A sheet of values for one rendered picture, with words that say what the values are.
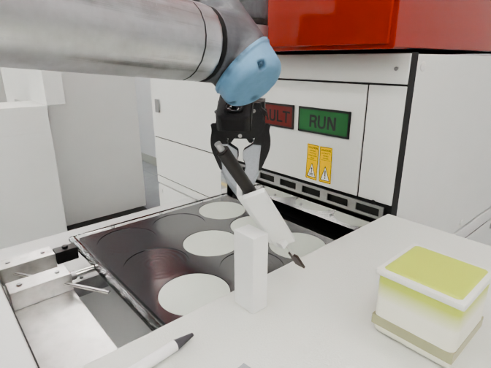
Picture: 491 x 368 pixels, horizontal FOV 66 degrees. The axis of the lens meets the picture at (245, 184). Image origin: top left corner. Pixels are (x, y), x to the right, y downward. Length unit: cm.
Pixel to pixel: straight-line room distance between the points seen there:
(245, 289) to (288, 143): 45
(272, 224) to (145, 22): 21
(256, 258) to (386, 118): 37
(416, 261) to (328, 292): 11
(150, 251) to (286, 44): 43
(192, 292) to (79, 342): 15
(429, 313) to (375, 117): 38
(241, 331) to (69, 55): 28
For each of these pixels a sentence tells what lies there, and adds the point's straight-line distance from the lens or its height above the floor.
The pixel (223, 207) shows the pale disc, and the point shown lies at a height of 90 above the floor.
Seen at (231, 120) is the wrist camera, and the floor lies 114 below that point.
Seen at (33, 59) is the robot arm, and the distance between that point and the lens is 30.
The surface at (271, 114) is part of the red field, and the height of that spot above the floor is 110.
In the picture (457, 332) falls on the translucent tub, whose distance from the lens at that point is 36.
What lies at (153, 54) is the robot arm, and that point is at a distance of 33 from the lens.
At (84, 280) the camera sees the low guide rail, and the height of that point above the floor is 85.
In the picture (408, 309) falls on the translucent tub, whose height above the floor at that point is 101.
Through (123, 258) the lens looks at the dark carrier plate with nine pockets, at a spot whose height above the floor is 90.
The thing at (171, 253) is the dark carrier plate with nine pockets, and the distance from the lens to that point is 65.
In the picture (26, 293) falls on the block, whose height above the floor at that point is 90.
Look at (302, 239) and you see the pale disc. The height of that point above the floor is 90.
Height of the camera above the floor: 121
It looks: 18 degrees down
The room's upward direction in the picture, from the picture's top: straight up
